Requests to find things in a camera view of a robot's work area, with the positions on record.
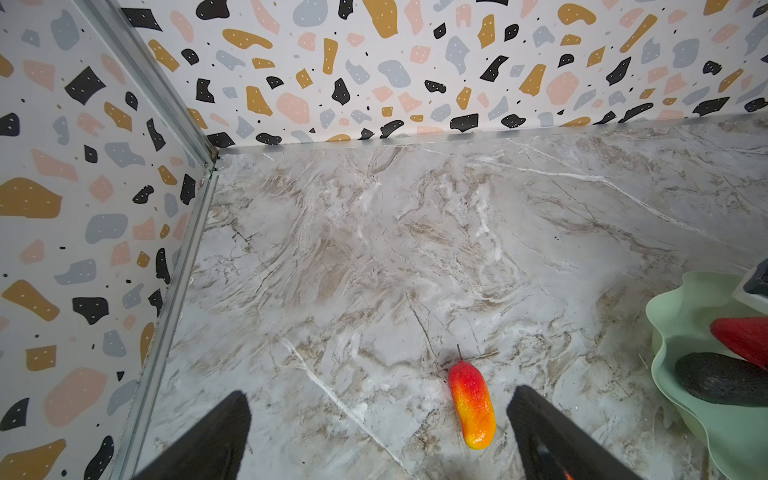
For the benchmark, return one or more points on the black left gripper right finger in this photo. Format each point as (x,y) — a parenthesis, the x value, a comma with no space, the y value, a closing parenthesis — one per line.
(551,446)

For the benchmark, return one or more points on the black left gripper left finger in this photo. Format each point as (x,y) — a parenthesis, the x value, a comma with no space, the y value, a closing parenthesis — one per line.
(212,449)

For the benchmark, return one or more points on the red orange mango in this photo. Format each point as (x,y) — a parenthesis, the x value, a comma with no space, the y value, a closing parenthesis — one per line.
(473,404)

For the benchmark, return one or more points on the dark green fake avocado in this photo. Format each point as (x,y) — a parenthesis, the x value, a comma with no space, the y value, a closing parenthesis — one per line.
(720,379)

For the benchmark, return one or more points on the red fake strawberry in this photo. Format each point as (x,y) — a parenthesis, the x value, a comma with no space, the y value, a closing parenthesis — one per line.
(747,337)

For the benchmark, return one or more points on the mint green wavy fruit bowl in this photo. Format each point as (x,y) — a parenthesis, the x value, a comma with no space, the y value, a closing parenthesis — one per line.
(735,436)

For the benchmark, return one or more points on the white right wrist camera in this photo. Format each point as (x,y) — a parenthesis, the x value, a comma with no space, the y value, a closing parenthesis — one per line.
(752,290)

